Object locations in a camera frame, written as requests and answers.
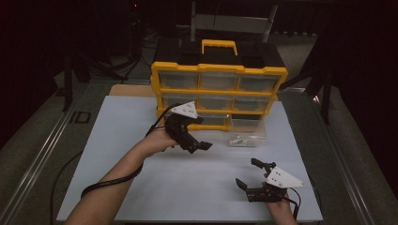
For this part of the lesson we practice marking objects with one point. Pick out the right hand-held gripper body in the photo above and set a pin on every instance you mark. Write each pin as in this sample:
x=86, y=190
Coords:
x=283, y=179

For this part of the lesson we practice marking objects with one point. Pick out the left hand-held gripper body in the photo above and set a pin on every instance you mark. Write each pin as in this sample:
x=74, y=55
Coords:
x=186, y=110

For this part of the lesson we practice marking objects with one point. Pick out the clear plastic drawer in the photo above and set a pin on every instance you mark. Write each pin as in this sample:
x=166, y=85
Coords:
x=250, y=129

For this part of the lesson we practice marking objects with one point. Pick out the person's right hand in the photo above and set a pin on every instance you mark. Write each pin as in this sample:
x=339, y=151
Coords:
x=281, y=214

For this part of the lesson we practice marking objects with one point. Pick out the person's left hand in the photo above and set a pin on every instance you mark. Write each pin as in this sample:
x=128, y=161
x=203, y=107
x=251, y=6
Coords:
x=158, y=140

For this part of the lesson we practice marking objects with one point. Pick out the grid of clear organizer drawers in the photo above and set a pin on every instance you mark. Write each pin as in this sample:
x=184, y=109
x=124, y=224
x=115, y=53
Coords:
x=216, y=81

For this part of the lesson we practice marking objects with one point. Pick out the yellow black organizer cabinet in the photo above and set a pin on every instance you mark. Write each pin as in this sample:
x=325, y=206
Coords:
x=219, y=67

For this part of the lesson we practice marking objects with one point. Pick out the black stand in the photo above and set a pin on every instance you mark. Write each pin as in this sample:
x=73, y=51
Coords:
x=66, y=93
x=327, y=103

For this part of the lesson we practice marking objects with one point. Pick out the aluminium floor rail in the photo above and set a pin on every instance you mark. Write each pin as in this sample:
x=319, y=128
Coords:
x=40, y=156
x=344, y=162

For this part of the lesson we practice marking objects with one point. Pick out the grey metal frame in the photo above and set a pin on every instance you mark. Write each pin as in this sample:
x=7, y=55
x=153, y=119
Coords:
x=231, y=23

